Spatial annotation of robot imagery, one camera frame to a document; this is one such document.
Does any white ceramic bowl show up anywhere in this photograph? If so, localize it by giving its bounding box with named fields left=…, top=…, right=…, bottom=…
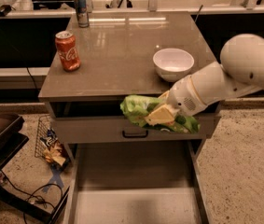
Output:
left=153, top=49, right=194, bottom=82

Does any grey drawer cabinet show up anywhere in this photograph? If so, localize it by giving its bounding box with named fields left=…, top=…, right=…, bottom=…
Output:
left=37, top=11, right=235, bottom=224

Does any blue snack bag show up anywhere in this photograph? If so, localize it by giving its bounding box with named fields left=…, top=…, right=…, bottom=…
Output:
left=40, top=129, right=57, bottom=147

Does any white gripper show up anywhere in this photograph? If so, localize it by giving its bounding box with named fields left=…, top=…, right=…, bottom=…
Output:
left=145, top=76, right=207, bottom=126

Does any yellow crumpled snack bag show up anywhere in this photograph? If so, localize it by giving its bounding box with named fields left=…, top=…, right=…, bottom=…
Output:
left=43, top=142, right=66, bottom=167

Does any wire mesh basket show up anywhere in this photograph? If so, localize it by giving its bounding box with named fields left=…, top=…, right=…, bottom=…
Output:
left=35, top=115, right=51, bottom=159

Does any orange Coca-Cola can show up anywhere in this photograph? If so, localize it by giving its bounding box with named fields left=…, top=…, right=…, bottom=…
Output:
left=55, top=31, right=81, bottom=72

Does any green rice chip bag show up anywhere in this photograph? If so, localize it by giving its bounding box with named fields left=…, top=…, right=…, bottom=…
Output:
left=120, top=95, right=201, bottom=133

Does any open middle drawer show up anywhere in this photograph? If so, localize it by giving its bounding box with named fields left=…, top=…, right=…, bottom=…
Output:
left=63, top=141, right=212, bottom=224

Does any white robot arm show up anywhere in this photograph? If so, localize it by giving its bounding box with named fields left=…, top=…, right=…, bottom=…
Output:
left=146, top=34, right=264, bottom=125

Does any black tray stand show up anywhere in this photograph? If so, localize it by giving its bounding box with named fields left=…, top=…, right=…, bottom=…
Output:
left=0, top=113, right=68, bottom=224

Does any top drawer with black handle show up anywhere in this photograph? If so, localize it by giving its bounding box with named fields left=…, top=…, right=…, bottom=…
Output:
left=51, top=113, right=220, bottom=144

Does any blue silver energy drink can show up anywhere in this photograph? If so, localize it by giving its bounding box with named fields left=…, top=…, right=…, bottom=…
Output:
left=74, top=0, right=90, bottom=28

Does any black floor cable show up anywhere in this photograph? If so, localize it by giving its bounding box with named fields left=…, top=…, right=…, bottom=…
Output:
left=0, top=168, right=64, bottom=224

